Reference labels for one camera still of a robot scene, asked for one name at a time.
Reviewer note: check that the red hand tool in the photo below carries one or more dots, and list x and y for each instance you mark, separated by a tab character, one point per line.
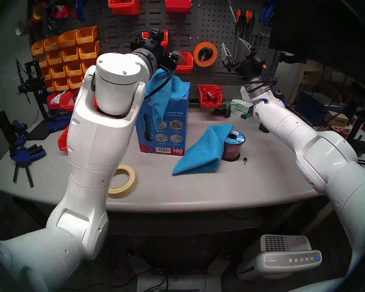
62	11

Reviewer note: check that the small cardboard box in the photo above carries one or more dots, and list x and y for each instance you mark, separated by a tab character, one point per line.
339	120

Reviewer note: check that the blue hand tool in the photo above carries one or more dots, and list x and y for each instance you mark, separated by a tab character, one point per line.
80	10

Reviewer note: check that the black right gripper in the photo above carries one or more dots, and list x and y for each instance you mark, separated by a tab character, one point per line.
248	66

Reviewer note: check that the yellow bin labelled M3-4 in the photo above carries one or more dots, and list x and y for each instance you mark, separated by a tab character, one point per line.
89	52

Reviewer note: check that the red yellow tape roll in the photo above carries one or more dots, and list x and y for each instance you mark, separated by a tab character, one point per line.
33	17

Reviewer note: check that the blue equipment case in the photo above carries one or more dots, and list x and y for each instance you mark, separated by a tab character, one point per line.
310	107

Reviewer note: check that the dark grey pegboard panel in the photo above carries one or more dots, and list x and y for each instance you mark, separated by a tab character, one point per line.
214	23

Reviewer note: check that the Kimtech tissue box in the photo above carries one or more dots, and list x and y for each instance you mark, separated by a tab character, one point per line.
241	109

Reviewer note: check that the blue shop towel box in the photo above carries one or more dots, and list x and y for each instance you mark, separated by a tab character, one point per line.
167	133

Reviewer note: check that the yellow bin labelled M3-6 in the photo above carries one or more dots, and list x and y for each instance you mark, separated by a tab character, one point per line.
88	66

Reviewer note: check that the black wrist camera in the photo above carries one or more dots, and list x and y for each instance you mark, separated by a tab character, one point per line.
255	66
153	39

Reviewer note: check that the beige masking tape roll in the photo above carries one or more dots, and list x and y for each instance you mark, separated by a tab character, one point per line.
124	185

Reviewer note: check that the black upright post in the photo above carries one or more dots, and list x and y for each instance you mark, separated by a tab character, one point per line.
4	127

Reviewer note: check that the yellow bin labelled M2.5-5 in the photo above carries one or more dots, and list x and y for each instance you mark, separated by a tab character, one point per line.
76	83

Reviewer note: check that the black flat block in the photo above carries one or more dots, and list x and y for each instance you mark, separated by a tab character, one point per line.
38	133

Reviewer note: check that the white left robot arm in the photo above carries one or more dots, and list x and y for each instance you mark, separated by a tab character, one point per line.
88	160

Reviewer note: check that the yellow bin labelled M3X6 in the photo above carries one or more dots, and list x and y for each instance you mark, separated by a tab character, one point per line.
86	36

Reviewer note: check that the black cylindrical bottle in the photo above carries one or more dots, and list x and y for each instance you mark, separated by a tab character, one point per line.
263	128

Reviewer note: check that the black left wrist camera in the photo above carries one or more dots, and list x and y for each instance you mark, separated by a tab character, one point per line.
153	39

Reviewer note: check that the red bin with red tools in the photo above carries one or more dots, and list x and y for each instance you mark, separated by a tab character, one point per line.
210	103

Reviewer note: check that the yellow parts bin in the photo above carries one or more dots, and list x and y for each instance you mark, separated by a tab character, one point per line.
50	87
42	63
61	87
46	75
58	74
74	71
68	41
52	45
38	50
54	60
71	55

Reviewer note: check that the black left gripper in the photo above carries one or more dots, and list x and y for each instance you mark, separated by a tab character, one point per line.
161	55

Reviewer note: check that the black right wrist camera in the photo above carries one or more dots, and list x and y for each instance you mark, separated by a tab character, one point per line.
255	66

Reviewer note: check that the black metal stand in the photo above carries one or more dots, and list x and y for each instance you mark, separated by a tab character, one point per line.
33	81

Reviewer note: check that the white air purifier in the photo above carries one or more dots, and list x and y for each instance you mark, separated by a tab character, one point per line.
292	261

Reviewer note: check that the blue clamp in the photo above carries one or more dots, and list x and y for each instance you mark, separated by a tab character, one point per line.
59	122
18	127
22	156

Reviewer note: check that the orange tape roll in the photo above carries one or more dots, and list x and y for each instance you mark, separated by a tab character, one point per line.
195	54

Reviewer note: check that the dark red plastic bin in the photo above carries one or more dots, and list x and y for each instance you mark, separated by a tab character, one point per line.
178	7

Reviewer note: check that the red bin with plastic bag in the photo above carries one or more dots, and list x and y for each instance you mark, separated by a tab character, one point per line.
185	66

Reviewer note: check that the black circuit board device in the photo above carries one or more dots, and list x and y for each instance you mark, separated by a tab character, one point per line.
222	112

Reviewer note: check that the grey duct tape roll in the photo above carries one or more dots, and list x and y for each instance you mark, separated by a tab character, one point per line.
26	27

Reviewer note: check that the blue microfiber towel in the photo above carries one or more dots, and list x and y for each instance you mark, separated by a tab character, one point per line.
206	151
167	93

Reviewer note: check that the black power adapter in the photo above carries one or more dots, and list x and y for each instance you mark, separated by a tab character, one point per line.
359	145

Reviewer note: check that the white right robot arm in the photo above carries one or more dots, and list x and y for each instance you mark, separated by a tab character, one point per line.
316	148

